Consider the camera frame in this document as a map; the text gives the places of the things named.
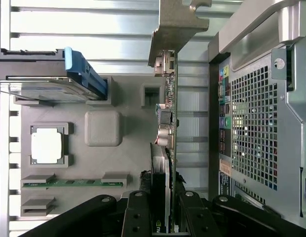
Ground grey printed parts rack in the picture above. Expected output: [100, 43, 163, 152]
[9, 75, 168, 222]

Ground green RAM stick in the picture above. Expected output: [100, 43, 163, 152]
[22, 180, 124, 188]

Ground open black PC case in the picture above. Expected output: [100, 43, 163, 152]
[207, 0, 306, 237]

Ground silver CPU chip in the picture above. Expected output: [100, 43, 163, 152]
[31, 127, 64, 164]

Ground hard disk in blue caddy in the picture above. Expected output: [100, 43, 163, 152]
[0, 46, 109, 101]

